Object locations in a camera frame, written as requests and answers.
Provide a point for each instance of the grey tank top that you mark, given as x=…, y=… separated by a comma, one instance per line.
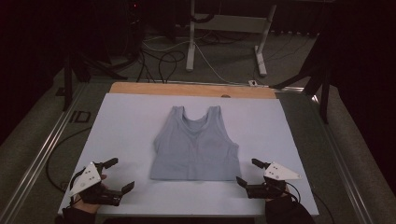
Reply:
x=196, y=149

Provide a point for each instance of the aluminium floor rail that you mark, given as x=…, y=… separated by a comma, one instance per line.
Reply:
x=345, y=168
x=40, y=158

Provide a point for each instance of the pale blue table mat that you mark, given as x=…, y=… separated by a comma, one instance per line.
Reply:
x=124, y=130

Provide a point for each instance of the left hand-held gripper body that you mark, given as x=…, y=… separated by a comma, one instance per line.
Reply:
x=90, y=178

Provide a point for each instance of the person's left hand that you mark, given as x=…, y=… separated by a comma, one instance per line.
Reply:
x=85, y=207

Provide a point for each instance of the black tripod stand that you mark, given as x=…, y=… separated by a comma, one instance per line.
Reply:
x=73, y=71
x=322, y=77

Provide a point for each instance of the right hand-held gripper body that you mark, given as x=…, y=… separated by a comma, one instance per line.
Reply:
x=278, y=171

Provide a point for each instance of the person's right hand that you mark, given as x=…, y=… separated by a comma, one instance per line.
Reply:
x=284, y=199

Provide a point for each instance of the white metal desk frame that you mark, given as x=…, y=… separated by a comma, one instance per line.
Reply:
x=230, y=23

